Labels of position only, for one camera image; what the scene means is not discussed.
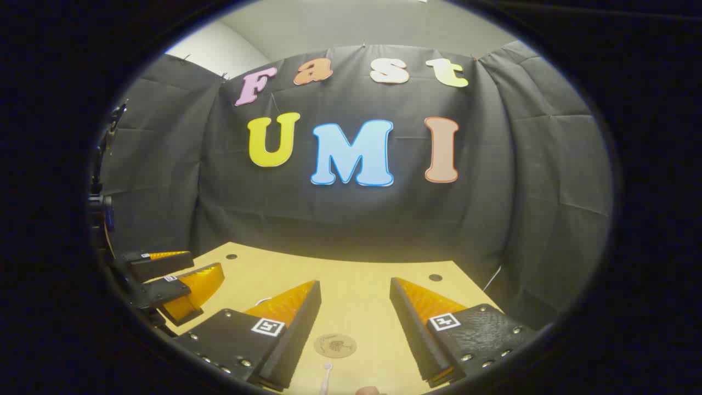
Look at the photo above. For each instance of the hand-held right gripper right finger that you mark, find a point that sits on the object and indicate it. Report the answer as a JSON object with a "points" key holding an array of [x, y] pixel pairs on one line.
{"points": [[417, 334]]}

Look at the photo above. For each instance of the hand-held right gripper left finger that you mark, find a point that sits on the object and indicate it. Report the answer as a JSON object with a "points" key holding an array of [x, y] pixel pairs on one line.
{"points": [[296, 334]]}

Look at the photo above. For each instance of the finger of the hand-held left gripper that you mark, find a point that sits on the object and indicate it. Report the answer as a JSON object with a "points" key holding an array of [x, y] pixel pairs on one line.
{"points": [[159, 264], [164, 293]]}

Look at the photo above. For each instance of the round cork coaster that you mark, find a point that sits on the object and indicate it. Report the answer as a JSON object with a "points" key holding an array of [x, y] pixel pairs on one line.
{"points": [[335, 345]]}

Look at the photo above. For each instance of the white toothbrush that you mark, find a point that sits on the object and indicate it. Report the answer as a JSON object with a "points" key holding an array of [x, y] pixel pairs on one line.
{"points": [[327, 378]]}

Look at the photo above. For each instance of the wooden desktop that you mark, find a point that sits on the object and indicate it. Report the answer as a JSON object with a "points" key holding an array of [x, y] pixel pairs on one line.
{"points": [[356, 296]]}

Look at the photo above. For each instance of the black backdrop cloth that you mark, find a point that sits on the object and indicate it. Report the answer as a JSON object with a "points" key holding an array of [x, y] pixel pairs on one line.
{"points": [[356, 219]]}

